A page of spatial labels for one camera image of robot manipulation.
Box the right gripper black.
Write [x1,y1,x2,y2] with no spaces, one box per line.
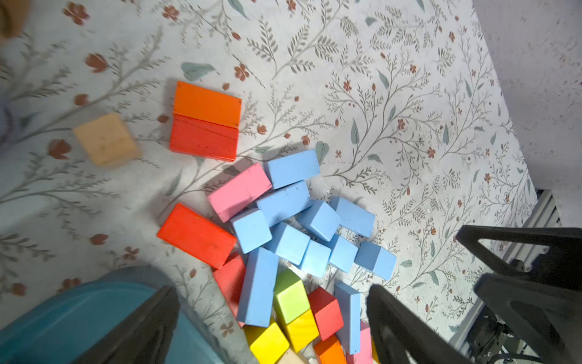
[456,225,581,364]

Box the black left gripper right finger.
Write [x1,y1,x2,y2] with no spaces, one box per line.
[366,285,471,363]

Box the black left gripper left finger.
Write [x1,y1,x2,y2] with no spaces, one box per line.
[68,285,180,363]

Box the light blue cube block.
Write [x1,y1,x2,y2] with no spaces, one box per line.
[264,222,311,265]
[298,240,331,278]
[330,197,376,238]
[297,200,342,242]
[231,208,272,254]

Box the light blue rectangular block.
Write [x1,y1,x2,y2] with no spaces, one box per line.
[266,150,320,190]
[256,180,312,228]
[236,247,279,328]

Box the pink block lower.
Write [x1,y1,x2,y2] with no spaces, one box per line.
[347,321,374,364]

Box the light blue narrow block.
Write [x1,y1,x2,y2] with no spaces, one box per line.
[333,281,362,355]

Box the long orange block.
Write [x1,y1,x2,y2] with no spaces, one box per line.
[313,335,347,364]

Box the red cube block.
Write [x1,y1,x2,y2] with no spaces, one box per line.
[308,288,344,341]

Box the light blue block far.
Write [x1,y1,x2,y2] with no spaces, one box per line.
[355,241,397,281]

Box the dark teal plastic bin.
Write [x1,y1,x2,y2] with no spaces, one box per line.
[1,267,232,363]

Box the yellow cube block lower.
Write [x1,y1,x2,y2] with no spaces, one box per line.
[283,309,320,353]

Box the yellow cube block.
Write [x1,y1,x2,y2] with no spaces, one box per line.
[283,309,320,353]
[243,319,290,364]

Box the light blue block bottom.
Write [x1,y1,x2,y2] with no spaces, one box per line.
[323,234,358,274]

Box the red rectangular block lower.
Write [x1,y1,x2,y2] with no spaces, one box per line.
[212,253,246,318]

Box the long natural wooden block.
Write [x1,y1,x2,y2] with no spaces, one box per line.
[277,349,309,364]

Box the green cube block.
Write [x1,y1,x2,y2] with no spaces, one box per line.
[274,269,310,324]

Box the red rectangular block upper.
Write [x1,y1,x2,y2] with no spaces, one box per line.
[157,203,236,269]

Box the pink rectangular block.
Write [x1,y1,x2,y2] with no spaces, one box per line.
[208,163,272,222]

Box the plain wooden cube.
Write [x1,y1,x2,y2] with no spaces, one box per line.
[73,113,142,167]

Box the red rectangular block by orange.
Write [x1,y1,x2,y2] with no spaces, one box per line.
[169,115,239,162]

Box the brown teddy bear plush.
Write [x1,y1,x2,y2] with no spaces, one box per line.
[1,0,30,39]

